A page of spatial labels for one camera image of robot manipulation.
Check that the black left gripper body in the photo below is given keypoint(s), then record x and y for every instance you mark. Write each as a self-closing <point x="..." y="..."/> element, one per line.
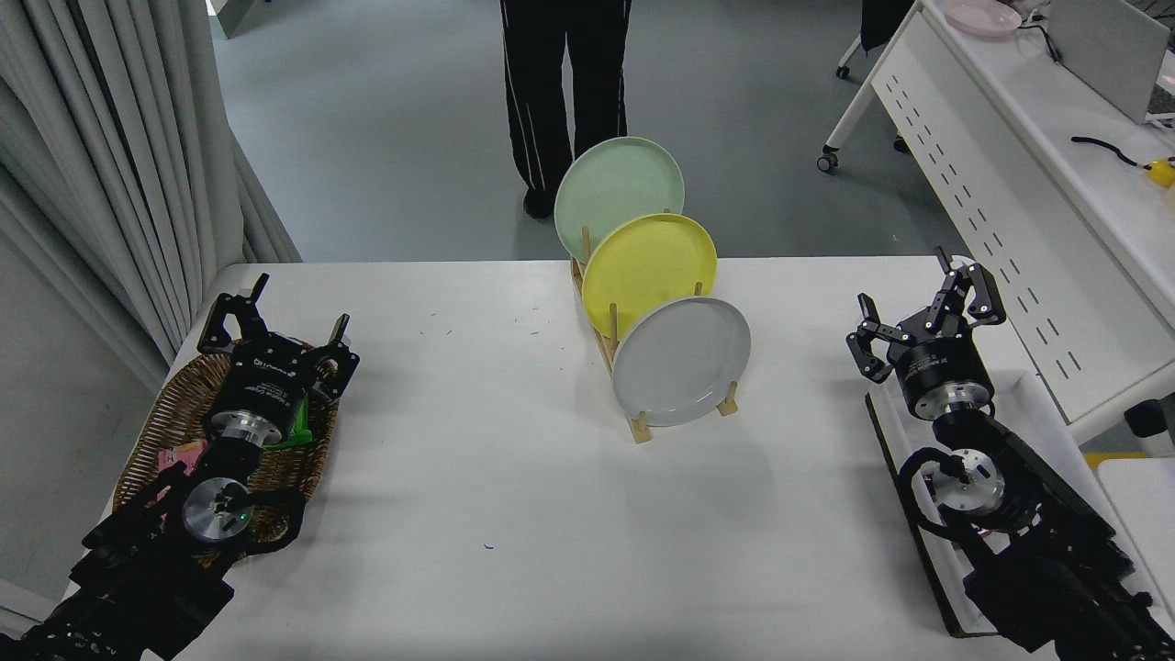
<point x="266" y="381"/>

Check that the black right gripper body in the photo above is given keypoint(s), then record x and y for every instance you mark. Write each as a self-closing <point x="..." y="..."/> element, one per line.
<point x="941" y="363"/>

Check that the grey plate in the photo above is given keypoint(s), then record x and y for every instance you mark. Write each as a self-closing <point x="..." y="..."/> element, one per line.
<point x="679" y="363"/>

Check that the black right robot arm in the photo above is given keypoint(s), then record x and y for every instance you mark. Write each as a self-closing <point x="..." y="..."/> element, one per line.
<point x="1037" y="551"/>

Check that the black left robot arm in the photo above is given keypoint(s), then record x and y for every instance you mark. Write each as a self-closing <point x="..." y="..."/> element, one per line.
<point x="138" y="578"/>

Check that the yellow plate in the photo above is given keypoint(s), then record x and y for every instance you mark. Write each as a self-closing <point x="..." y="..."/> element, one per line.
<point x="647" y="262"/>

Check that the wooden plate rack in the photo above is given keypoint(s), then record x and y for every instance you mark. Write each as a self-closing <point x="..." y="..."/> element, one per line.
<point x="640" y="427"/>

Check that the pink plate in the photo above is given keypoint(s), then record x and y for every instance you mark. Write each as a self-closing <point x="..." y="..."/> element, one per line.
<point x="982" y="16"/>

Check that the pale green plate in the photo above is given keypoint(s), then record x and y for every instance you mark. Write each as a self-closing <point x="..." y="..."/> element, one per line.
<point x="615" y="184"/>

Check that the green snack packet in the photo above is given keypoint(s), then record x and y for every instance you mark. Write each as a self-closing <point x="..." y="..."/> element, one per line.
<point x="298" y="431"/>

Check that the brown wicker basket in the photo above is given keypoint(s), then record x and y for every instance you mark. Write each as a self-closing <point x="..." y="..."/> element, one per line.
<point x="179" y="404"/>

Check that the pink snack packet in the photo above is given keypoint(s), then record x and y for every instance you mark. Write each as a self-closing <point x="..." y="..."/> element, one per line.
<point x="188" y="452"/>

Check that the white tray with brown edge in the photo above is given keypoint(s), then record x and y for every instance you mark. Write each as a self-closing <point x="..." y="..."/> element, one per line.
<point x="1046" y="413"/>

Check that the white desk with slotted panel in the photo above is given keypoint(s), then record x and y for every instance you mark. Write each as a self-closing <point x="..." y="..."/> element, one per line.
<point x="1010" y="138"/>

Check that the black cylinder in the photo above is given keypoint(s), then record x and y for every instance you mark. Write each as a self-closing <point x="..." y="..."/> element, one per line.
<point x="1152" y="422"/>

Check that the small yellow object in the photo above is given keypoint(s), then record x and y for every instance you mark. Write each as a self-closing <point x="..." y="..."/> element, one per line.
<point x="1162" y="173"/>

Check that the grey curtain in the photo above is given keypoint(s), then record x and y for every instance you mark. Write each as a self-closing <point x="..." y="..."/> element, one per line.
<point x="92" y="138"/>

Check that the white side table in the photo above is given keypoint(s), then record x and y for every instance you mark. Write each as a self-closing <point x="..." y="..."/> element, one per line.
<point x="1143" y="496"/>

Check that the grey laptop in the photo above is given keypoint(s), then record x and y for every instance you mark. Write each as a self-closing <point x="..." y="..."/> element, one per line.
<point x="1102" y="46"/>

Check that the black chair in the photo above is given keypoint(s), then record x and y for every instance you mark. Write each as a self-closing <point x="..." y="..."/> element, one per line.
<point x="886" y="23"/>

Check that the grey cabinet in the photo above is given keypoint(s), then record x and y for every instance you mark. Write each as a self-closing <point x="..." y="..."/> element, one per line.
<point x="243" y="14"/>

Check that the person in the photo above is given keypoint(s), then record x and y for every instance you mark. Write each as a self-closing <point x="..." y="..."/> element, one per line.
<point x="537" y="92"/>

